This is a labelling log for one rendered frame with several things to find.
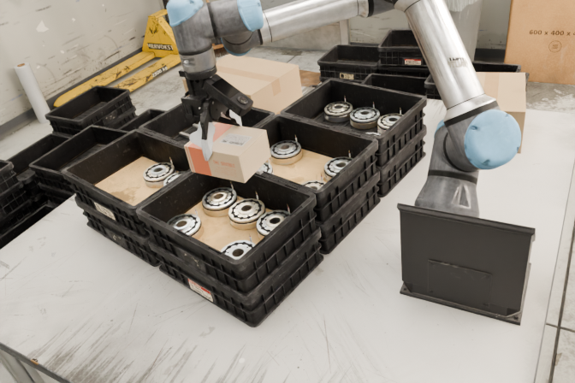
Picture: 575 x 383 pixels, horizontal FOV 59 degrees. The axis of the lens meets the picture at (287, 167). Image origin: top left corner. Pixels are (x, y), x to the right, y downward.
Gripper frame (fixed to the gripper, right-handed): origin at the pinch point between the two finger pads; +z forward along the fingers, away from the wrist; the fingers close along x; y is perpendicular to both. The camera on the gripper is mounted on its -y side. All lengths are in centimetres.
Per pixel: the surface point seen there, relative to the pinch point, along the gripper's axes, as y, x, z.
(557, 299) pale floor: -76, -85, 111
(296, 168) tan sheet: 2.1, -31.0, 27.3
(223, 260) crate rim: -7.8, 19.1, 17.8
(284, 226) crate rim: -15.2, 4.1, 18.0
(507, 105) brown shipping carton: -51, -81, 25
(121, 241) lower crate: 44, 9, 36
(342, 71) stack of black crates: 60, -187, 67
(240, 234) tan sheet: 1.7, 1.7, 27.3
